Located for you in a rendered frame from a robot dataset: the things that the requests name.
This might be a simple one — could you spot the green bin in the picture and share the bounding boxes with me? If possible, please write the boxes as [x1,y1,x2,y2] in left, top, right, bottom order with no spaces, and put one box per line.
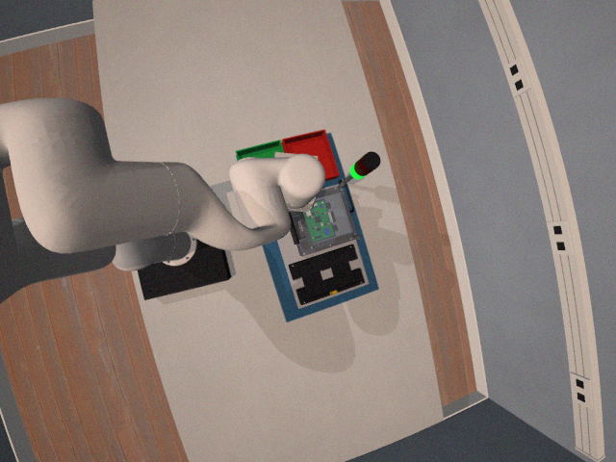
[236,140,284,161]

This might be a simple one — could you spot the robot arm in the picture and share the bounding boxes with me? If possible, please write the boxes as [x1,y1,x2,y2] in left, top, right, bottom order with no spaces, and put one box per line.
[0,98,325,304]

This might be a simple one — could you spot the red open-top bin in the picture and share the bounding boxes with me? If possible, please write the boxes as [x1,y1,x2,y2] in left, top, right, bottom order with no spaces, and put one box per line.
[282,129,340,181]

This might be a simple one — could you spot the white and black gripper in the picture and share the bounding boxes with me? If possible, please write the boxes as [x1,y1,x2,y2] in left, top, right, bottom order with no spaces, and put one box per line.
[287,197,316,212]

